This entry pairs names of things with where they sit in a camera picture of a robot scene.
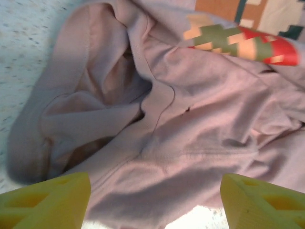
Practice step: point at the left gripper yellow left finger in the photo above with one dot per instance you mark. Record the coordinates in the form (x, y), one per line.
(43, 205)

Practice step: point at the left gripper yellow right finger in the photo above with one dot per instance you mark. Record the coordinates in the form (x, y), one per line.
(262, 207)

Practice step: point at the pink t-shirt with pixel print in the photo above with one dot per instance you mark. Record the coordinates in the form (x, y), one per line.
(190, 119)

